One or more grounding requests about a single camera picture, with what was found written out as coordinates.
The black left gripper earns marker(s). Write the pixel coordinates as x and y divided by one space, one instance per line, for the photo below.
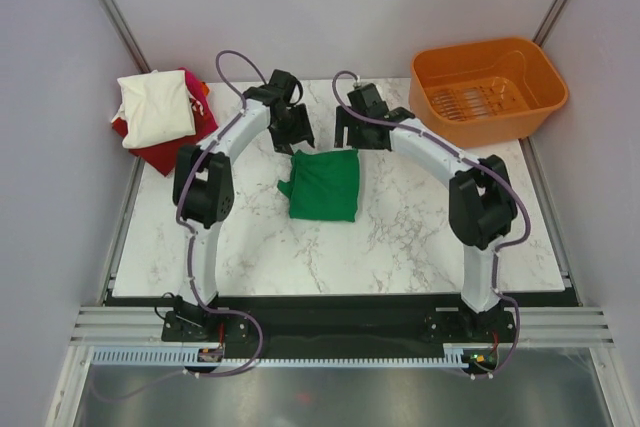
300 134

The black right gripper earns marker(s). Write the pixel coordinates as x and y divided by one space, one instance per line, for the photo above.
347 118

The green t-shirt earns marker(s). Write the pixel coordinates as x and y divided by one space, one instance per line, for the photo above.
323 186

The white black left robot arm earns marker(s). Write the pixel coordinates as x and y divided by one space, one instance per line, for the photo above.
204 194

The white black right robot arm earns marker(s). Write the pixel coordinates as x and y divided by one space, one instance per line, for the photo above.
481 201

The folded magenta t-shirt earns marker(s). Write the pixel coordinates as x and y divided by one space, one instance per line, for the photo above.
200 107

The folded red t-shirt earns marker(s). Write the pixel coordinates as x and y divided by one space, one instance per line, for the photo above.
163 156

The folded white t-shirt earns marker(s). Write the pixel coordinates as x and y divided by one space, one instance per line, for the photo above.
156 108

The orange plastic basket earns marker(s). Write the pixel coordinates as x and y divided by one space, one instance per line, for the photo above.
487 92

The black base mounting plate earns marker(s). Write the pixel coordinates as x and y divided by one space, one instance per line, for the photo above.
345 326

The right aluminium table rail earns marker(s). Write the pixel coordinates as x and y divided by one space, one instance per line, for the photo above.
550 218

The left aluminium corner post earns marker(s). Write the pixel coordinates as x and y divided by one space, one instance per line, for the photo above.
125 34

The white slotted cable duct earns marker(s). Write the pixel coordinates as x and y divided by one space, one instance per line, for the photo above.
196 357

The aluminium front frame rails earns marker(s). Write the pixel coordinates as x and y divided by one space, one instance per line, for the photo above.
540 327

